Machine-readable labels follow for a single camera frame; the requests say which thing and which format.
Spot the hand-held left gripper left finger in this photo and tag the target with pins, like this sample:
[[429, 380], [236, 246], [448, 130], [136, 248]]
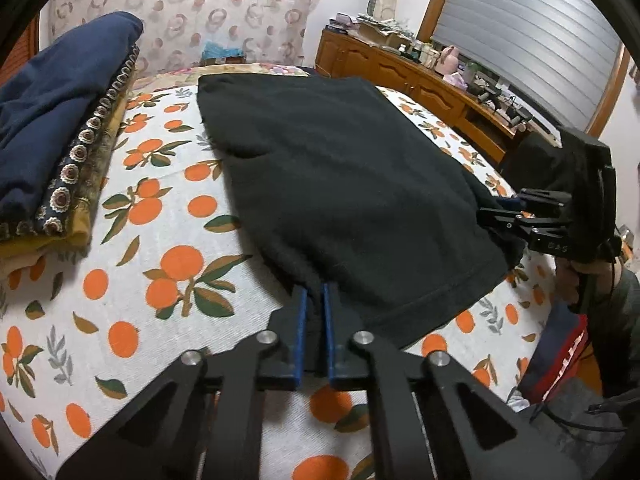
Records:
[[300, 332]]

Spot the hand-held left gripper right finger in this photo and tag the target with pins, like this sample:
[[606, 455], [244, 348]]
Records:
[[330, 332]]

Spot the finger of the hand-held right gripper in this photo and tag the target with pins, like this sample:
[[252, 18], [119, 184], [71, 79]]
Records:
[[542, 196], [500, 220]]

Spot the black t-shirt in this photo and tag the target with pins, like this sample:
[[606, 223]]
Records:
[[350, 185]]

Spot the person's right forearm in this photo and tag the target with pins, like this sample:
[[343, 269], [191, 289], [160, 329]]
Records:
[[627, 305]]

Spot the person's right hand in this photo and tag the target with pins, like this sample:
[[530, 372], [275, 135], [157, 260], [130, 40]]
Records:
[[567, 282]]

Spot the dark cloth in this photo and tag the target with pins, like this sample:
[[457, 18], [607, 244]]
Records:
[[530, 160]]

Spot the black device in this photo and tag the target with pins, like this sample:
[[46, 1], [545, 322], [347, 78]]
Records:
[[488, 93]]

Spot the navy blanket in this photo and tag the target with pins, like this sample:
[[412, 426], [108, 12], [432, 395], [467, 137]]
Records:
[[552, 327]]

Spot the pink tissue pack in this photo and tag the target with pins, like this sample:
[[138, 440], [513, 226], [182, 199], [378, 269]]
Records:
[[454, 79]]

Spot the orange-print bed sheet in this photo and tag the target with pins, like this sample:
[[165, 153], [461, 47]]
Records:
[[150, 210]]

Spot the wooden sideboard cabinet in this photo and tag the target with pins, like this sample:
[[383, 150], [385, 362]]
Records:
[[380, 65]]

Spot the person's grey sweater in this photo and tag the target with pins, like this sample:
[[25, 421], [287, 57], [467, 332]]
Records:
[[575, 410]]

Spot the wooden box with clutter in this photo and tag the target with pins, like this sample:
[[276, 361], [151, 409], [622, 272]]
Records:
[[385, 34]]

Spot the folded patterned cloth stack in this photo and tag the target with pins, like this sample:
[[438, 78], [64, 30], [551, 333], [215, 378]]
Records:
[[85, 185]]

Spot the floral blanket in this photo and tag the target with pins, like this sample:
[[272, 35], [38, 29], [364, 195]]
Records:
[[170, 78]]

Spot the teal cloth on box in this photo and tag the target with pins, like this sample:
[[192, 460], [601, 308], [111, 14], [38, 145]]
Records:
[[222, 52]]

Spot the folded navy cloth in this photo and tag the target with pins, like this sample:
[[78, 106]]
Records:
[[50, 110]]

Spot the circle-patterned sheer curtain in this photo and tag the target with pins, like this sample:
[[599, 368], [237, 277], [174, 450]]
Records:
[[200, 5]]

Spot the wooden louvered wardrobe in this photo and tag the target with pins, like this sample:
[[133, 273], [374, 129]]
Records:
[[34, 35]]

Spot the wooden window frame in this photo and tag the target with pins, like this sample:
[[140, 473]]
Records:
[[440, 0]]

